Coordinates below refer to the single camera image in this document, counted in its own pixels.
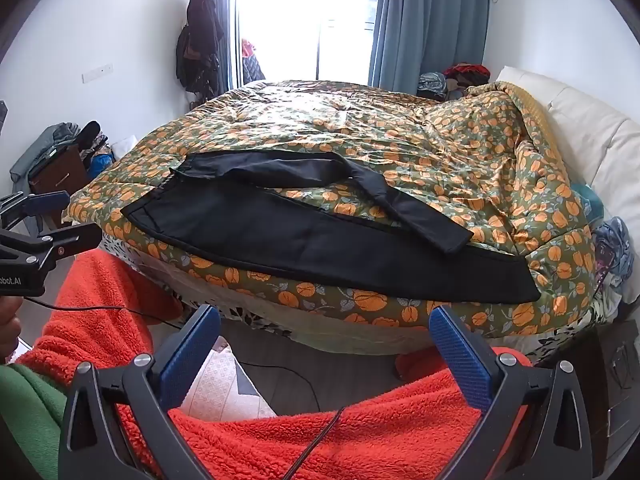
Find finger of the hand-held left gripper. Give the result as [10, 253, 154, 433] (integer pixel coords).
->
[37, 223, 103, 269]
[0, 191, 71, 232]

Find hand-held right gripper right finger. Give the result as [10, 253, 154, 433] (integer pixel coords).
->
[429, 304, 593, 480]

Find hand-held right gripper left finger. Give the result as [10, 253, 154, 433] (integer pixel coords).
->
[59, 304, 222, 480]

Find black pants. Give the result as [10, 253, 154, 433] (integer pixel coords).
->
[122, 151, 542, 304]

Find person's left hand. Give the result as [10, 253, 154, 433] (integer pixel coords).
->
[0, 295, 22, 365]

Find brown wooden nightstand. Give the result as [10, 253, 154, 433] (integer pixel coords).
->
[27, 144, 92, 227]

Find white patterned bag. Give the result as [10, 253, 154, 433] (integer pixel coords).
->
[180, 335, 279, 423]

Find grey clothes pile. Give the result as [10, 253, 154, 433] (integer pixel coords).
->
[10, 122, 81, 197]

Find leaf print bed sheet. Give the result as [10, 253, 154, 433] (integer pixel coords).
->
[97, 237, 623, 357]

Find blue grey crumpled clothes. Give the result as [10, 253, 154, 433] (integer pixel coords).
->
[592, 216, 637, 289]

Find green orange floral quilt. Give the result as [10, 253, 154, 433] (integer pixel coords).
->
[62, 79, 598, 342]

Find teal cloth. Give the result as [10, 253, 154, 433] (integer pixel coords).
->
[570, 182, 604, 222]

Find dark coats on rack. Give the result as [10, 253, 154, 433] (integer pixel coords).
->
[175, 0, 225, 109]

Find cream padded headboard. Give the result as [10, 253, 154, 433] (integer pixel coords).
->
[492, 66, 640, 306]

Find grey shiny jacket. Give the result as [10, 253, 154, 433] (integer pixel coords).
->
[417, 72, 449, 101]

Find red and dark clothes pile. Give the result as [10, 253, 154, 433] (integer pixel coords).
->
[444, 63, 492, 95]

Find glass balcony door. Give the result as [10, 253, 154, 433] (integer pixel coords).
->
[234, 0, 385, 85]

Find thin black cable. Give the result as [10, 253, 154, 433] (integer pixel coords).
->
[234, 361, 347, 480]
[22, 296, 185, 332]

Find white wall switch plate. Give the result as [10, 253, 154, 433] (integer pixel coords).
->
[81, 63, 114, 84]

